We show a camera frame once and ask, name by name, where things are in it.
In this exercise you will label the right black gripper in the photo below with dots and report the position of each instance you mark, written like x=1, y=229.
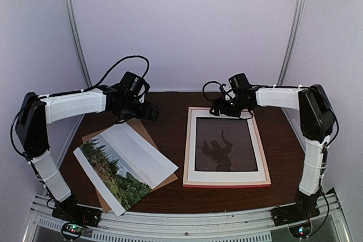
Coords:
x=217, y=103

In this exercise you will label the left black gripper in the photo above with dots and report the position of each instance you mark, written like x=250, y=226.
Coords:
x=146, y=114

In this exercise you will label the clear acrylic sheet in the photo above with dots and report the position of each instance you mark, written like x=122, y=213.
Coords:
x=224, y=145

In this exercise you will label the wooden picture frame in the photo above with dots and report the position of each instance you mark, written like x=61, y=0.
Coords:
x=227, y=184

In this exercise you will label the landscape photo print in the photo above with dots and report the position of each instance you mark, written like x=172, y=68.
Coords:
x=123, y=166

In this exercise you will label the white mat board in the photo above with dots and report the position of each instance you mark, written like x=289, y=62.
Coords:
x=224, y=175

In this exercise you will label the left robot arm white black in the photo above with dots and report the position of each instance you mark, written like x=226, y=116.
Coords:
x=125, y=100

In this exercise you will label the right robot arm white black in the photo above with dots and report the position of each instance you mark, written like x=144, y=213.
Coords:
x=318, y=123

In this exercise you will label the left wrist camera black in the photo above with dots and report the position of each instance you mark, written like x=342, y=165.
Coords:
x=141, y=97

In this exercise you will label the aluminium front rail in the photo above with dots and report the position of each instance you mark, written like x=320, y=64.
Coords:
x=261, y=214

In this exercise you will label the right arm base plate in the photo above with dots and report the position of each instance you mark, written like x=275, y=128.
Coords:
x=295, y=215

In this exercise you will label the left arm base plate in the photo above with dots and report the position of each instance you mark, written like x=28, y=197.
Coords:
x=83, y=216

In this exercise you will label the right aluminium corner post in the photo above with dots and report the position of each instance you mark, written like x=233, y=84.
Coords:
x=297, y=17

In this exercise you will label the aluminium corner post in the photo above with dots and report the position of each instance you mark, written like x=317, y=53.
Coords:
x=297, y=17
x=77, y=42

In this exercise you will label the left aluminium corner post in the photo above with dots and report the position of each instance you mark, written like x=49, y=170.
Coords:
x=77, y=42

